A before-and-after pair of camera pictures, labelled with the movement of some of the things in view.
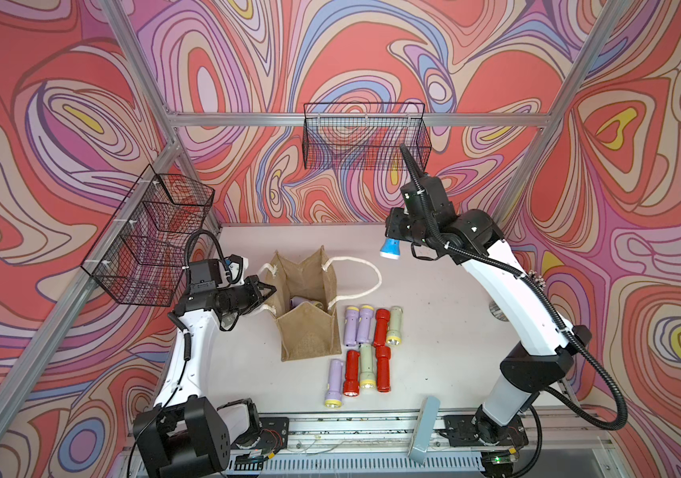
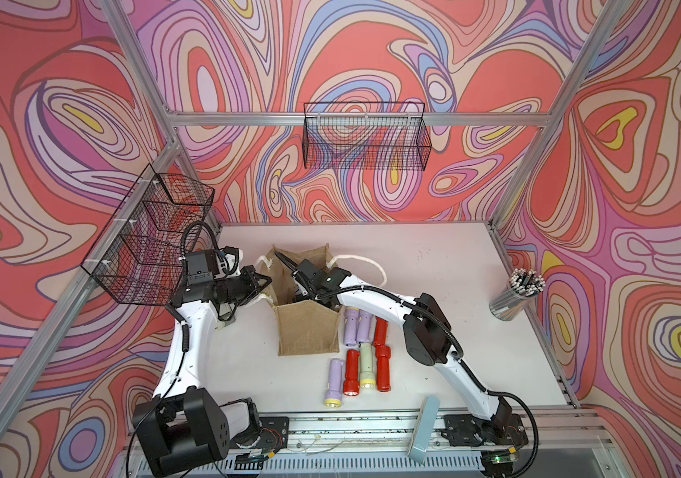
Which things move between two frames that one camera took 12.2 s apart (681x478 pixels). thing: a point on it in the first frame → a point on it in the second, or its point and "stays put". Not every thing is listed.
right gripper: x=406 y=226 → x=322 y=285
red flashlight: x=383 y=356 stays put
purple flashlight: x=334 y=396 stays put
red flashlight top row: x=382 y=319 stays put
